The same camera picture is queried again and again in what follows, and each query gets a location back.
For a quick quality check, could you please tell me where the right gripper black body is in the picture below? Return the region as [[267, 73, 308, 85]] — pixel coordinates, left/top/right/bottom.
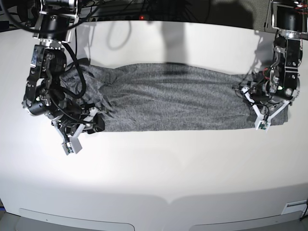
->
[[55, 105, 100, 135]]

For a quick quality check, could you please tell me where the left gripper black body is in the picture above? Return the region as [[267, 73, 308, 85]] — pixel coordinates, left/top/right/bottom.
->
[[250, 89, 285, 116]]

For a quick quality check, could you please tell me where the grey long-sleeve T-shirt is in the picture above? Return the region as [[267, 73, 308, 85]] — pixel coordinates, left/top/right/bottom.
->
[[59, 62, 289, 132]]

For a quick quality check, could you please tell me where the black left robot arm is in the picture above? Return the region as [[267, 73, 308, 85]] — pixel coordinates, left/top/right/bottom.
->
[[248, 0, 308, 118]]

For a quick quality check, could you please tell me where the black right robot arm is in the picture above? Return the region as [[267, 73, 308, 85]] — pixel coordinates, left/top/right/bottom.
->
[[0, 0, 105, 137]]

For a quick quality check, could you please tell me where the black power strip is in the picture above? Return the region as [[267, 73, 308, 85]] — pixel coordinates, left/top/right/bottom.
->
[[89, 14, 151, 22]]

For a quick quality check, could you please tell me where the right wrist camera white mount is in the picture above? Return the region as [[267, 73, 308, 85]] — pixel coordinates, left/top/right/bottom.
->
[[51, 103, 114, 156]]

